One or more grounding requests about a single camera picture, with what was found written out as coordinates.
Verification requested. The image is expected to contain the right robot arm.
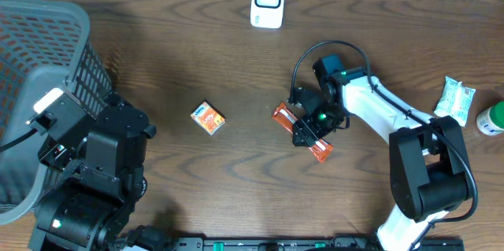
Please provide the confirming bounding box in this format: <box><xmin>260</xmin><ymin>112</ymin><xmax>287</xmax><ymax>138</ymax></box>
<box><xmin>288</xmin><ymin>55</ymin><xmax>478</xmax><ymax>250</ymax></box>

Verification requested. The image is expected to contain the grey plastic basket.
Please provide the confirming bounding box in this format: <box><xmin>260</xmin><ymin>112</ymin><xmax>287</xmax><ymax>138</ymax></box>
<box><xmin>1</xmin><ymin>0</ymin><xmax>113</xmax><ymax>225</ymax></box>

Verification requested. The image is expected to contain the teal snack pack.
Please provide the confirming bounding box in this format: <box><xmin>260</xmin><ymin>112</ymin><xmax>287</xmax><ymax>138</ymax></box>
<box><xmin>434</xmin><ymin>76</ymin><xmax>476</xmax><ymax>127</ymax></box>

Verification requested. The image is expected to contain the green lid jar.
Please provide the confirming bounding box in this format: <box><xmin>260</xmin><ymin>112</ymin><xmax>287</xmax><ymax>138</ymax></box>
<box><xmin>476</xmin><ymin>102</ymin><xmax>504</xmax><ymax>136</ymax></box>

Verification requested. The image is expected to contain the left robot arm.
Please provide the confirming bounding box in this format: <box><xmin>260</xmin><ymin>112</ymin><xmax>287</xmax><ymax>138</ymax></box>
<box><xmin>28</xmin><ymin>93</ymin><xmax>157</xmax><ymax>250</ymax></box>

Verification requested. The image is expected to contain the orange tissue box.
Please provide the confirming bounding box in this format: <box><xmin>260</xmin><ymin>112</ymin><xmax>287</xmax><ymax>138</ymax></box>
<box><xmin>191</xmin><ymin>102</ymin><xmax>225</xmax><ymax>135</ymax></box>

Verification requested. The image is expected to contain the white barcode scanner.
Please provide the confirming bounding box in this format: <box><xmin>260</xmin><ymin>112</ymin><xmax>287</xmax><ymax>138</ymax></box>
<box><xmin>250</xmin><ymin>0</ymin><xmax>285</xmax><ymax>29</ymax></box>

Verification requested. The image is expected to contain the orange candy bar wrapper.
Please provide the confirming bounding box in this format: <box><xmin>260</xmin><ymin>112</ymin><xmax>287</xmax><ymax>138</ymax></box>
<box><xmin>272</xmin><ymin>102</ymin><xmax>334</xmax><ymax>163</ymax></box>

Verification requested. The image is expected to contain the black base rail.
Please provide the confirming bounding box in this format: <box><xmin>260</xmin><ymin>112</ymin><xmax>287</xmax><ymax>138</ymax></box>
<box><xmin>117</xmin><ymin>235</ymin><xmax>465</xmax><ymax>251</ymax></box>

